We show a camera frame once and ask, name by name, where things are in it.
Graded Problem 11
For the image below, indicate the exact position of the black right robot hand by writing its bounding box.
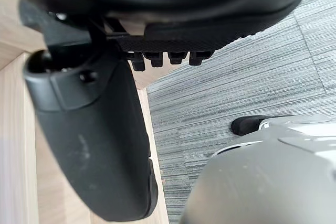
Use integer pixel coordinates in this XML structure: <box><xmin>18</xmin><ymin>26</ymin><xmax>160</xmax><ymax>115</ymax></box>
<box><xmin>12</xmin><ymin>0</ymin><xmax>319</xmax><ymax>221</ymax></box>

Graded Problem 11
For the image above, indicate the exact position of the dark robot foot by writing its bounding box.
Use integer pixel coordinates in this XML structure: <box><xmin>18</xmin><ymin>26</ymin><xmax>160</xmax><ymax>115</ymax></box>
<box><xmin>230</xmin><ymin>114</ymin><xmax>295</xmax><ymax>137</ymax></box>

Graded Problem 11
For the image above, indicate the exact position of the silver robot leg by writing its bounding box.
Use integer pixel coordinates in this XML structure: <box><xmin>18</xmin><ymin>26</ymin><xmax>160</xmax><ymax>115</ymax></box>
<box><xmin>177</xmin><ymin>118</ymin><xmax>336</xmax><ymax>224</ymax></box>

